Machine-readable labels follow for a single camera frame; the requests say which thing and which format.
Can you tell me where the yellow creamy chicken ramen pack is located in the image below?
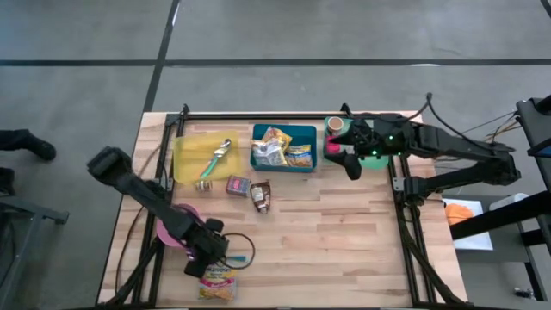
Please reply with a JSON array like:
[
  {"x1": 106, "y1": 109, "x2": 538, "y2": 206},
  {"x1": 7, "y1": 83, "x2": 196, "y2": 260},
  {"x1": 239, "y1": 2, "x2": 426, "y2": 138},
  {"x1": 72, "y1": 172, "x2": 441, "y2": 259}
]
[{"x1": 261, "y1": 126, "x2": 294, "y2": 152}]

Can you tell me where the grey metal stand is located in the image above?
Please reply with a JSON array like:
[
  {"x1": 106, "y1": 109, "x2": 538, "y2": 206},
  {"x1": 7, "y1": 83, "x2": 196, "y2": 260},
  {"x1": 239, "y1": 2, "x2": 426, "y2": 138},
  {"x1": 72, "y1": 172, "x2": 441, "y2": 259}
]
[{"x1": 0, "y1": 188, "x2": 70, "y2": 310}]

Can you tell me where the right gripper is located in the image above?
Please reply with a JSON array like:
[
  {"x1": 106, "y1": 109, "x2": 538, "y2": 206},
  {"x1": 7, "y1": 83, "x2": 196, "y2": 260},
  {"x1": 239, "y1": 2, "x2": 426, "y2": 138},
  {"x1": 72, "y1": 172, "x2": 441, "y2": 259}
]
[{"x1": 330, "y1": 115, "x2": 391, "y2": 182}]

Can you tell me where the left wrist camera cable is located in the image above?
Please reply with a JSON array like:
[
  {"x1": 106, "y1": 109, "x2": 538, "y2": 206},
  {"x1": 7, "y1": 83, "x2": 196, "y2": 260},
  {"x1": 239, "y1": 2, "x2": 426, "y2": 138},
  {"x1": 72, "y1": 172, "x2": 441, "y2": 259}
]
[{"x1": 214, "y1": 232, "x2": 257, "y2": 271}]

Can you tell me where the red patterned tin box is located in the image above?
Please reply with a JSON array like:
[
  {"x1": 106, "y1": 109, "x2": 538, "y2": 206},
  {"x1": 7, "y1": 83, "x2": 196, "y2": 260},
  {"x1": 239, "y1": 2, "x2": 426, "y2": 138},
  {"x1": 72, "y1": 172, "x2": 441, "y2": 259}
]
[{"x1": 226, "y1": 174, "x2": 252, "y2": 198}]

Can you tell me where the white paper sheet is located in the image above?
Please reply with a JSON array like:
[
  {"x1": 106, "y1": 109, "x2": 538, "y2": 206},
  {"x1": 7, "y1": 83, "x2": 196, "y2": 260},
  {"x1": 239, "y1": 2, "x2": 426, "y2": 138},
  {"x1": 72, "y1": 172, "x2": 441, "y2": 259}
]
[{"x1": 442, "y1": 197, "x2": 494, "y2": 251}]

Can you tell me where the white box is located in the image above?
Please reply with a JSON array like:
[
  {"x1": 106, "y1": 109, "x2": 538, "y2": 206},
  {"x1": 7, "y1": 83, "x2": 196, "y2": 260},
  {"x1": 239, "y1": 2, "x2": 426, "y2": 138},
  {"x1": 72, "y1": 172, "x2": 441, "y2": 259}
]
[{"x1": 488, "y1": 192, "x2": 530, "y2": 212}]

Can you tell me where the black slanted bar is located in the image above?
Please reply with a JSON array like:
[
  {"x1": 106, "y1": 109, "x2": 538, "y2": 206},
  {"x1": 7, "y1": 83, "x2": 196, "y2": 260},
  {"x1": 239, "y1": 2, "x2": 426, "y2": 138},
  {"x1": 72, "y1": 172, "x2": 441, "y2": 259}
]
[{"x1": 449, "y1": 191, "x2": 551, "y2": 241}]

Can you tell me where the silvery yellow ramen pack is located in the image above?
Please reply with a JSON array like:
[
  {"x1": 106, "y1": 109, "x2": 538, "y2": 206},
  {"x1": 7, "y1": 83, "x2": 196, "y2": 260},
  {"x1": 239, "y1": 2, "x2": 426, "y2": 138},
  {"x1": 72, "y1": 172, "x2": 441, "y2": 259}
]
[{"x1": 251, "y1": 138, "x2": 288, "y2": 167}]

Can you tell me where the black equipment cart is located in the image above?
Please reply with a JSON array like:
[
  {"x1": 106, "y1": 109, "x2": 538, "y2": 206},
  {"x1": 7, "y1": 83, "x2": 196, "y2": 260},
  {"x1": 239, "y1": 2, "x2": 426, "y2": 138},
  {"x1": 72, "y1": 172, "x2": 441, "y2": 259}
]
[{"x1": 515, "y1": 92, "x2": 551, "y2": 195}]

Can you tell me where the translucent mint green bin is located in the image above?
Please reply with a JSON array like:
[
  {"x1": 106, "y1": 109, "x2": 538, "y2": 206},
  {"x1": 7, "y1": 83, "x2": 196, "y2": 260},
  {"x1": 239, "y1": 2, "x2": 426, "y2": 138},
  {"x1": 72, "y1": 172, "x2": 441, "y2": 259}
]
[{"x1": 322, "y1": 115, "x2": 391, "y2": 171}]

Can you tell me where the pink plastic bowl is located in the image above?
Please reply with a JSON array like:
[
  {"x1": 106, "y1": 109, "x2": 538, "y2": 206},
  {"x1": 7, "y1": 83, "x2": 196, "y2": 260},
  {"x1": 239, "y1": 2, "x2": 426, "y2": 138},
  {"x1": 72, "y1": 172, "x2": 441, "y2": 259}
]
[{"x1": 155, "y1": 202, "x2": 203, "y2": 249}]

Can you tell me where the orange cloth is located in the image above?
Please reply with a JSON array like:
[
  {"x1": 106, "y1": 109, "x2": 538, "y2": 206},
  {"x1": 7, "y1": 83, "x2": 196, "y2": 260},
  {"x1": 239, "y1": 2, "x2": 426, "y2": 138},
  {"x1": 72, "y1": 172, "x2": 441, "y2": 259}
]
[{"x1": 444, "y1": 202, "x2": 474, "y2": 226}]

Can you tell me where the teal handled metal spoon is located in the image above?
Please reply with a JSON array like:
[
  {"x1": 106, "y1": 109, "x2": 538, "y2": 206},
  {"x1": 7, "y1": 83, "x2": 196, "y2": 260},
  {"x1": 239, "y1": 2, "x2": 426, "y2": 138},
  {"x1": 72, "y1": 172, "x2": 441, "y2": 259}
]
[{"x1": 199, "y1": 138, "x2": 233, "y2": 179}]

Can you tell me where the small red container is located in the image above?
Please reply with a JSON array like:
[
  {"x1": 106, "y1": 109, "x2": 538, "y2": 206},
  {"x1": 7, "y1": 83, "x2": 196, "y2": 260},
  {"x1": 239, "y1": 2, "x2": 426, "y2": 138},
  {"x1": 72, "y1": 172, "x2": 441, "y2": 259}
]
[{"x1": 325, "y1": 134, "x2": 342, "y2": 155}]

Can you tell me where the black aluminium table frame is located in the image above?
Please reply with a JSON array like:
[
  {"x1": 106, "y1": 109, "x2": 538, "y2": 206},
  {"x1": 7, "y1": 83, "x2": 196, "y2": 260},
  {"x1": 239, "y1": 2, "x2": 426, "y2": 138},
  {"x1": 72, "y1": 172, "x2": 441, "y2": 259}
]
[{"x1": 96, "y1": 102, "x2": 470, "y2": 310}]

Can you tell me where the person's shoe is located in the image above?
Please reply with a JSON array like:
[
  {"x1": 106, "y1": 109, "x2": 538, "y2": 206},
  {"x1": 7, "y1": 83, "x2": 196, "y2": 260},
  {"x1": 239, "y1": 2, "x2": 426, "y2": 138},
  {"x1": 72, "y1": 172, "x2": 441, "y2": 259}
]
[
  {"x1": 0, "y1": 167, "x2": 17, "y2": 195},
  {"x1": 0, "y1": 128, "x2": 58, "y2": 163}
]

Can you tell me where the translucent yellow plastic bin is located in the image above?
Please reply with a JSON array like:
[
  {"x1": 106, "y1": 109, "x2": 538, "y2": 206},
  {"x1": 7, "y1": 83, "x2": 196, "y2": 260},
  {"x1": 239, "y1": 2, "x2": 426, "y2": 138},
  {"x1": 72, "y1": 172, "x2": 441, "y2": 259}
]
[{"x1": 171, "y1": 129, "x2": 242, "y2": 186}]

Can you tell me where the brown foil packet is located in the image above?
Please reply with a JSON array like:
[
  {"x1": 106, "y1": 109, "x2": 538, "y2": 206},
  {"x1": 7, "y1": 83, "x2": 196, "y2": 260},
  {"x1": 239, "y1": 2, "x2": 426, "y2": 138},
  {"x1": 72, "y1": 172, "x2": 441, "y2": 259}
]
[{"x1": 250, "y1": 180, "x2": 272, "y2": 214}]

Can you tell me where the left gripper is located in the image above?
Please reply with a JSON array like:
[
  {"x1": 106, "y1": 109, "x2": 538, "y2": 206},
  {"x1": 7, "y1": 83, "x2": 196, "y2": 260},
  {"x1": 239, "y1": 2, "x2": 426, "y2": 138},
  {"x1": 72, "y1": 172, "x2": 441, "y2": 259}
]
[{"x1": 183, "y1": 218, "x2": 230, "y2": 279}]

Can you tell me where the blue ramen noodle pack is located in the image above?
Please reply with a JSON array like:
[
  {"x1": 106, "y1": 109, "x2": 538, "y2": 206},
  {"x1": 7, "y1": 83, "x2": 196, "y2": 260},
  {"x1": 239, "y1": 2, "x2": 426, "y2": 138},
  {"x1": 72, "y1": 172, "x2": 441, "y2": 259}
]
[{"x1": 283, "y1": 144, "x2": 314, "y2": 169}]

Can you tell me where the pink and yellow ramen pack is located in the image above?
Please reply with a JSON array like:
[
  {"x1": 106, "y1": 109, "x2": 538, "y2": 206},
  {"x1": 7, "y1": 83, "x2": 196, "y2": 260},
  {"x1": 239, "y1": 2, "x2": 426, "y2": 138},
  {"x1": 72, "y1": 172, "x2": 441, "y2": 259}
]
[{"x1": 198, "y1": 264, "x2": 238, "y2": 301}]

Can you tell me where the teal blue plastic bin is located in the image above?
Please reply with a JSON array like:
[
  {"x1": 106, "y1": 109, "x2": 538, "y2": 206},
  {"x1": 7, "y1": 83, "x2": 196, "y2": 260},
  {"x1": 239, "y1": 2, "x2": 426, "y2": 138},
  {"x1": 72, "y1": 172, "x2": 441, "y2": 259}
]
[{"x1": 249, "y1": 123, "x2": 319, "y2": 174}]

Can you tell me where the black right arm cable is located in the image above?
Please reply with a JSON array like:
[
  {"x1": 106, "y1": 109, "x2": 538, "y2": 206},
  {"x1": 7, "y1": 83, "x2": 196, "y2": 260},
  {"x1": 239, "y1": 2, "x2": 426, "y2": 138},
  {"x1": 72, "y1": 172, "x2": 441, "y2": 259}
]
[{"x1": 404, "y1": 92, "x2": 517, "y2": 152}]

